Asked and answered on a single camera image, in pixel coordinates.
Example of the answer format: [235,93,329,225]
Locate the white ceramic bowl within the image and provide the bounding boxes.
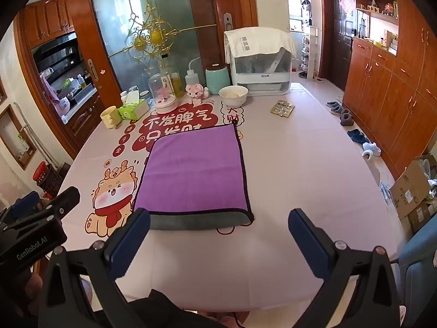
[218,85,249,109]

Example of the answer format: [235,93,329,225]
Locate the wooden kitchen cabinets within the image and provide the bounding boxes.
[20,0,76,43]

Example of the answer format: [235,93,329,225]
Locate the white shoe rack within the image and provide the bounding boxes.
[298,25,322,80]

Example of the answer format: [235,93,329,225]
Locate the wooden wall cabinet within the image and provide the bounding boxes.
[342,0,437,180]

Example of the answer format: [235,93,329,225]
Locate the pink plush toy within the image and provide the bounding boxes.
[185,84,210,107]

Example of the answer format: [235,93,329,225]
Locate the red basket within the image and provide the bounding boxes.
[33,161,49,187]

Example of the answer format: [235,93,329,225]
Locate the green tissue box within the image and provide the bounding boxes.
[118,100,151,120]

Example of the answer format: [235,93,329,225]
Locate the frosted glass sliding door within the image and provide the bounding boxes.
[87,0,220,90]

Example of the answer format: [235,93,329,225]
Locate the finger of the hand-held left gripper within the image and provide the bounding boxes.
[32,186,81,220]
[5,191,41,220]

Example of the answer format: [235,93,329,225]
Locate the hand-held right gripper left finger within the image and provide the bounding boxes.
[37,208,152,328]

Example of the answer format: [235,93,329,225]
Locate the pink cartoon printed tablecloth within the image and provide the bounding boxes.
[56,90,412,315]

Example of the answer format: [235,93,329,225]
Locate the white slipper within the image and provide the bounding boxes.
[361,142,382,160]

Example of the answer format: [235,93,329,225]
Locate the glass dome with pink flower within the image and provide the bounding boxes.
[148,73,179,114]

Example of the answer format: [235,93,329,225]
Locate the pill blister pack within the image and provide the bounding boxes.
[270,100,295,118]

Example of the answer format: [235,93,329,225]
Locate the small cardboard box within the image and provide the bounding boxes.
[406,198,437,235]

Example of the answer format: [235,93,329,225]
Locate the blue chair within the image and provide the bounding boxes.
[397,225,437,317]

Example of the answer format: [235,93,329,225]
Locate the yellow oil bottle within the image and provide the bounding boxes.
[170,72,185,99]

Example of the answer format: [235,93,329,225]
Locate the mint green canister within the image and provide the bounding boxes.
[205,63,232,96]

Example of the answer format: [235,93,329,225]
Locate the dark entrance door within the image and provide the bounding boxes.
[320,0,356,92]

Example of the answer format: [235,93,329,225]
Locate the pink hanging cloth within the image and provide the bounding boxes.
[40,73,61,112]

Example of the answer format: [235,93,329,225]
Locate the grey slipper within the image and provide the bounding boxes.
[339,109,356,128]

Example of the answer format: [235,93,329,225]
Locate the person's left hand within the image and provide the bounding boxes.
[14,266,46,315]

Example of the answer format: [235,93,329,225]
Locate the dark blue slippers pair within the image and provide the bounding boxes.
[347,129,370,144]

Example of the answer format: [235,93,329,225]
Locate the purple towel with grey underside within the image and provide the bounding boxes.
[132,123,255,230]

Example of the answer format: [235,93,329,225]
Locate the white countertop appliance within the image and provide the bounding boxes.
[223,27,298,97]

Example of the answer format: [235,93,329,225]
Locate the yellow mug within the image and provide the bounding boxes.
[100,106,123,130]

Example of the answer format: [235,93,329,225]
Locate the gold door ornament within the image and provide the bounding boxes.
[124,3,207,60]

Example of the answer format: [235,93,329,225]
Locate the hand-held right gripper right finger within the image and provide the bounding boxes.
[288,208,401,328]

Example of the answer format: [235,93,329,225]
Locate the white cloth cover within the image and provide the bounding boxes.
[223,27,298,65]

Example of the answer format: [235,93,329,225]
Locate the dark woven basket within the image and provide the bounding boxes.
[37,165,64,199]

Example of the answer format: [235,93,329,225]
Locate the large cardboard box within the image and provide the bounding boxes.
[389,155,437,220]

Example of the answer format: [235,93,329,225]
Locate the white squeeze bottle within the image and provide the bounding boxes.
[185,58,206,88]

